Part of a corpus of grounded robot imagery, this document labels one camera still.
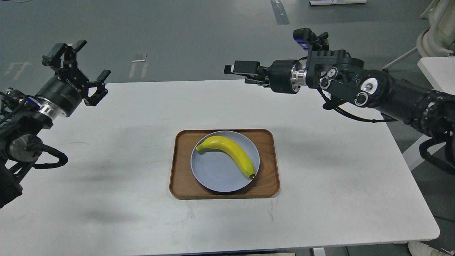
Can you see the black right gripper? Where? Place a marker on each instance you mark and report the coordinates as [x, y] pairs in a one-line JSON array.
[[278, 74]]

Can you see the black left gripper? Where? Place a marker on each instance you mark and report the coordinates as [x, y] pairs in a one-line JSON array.
[[70, 86]]

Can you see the yellow banana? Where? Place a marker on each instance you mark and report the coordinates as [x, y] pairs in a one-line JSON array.
[[231, 148]]

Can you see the light blue round plate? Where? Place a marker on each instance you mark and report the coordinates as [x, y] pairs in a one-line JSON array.
[[216, 170]]

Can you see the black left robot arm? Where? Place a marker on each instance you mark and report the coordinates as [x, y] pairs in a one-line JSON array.
[[24, 116]]

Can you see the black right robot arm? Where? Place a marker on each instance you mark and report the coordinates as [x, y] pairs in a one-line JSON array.
[[340, 79]]

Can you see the white board on floor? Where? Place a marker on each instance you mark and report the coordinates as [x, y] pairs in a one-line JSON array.
[[335, 2]]

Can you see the brown wooden tray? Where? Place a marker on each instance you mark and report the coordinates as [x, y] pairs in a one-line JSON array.
[[183, 184]]

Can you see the white machine base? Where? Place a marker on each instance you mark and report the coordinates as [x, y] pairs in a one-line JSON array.
[[438, 40]]

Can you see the white side table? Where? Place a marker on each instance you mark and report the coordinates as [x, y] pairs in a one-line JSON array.
[[440, 72]]

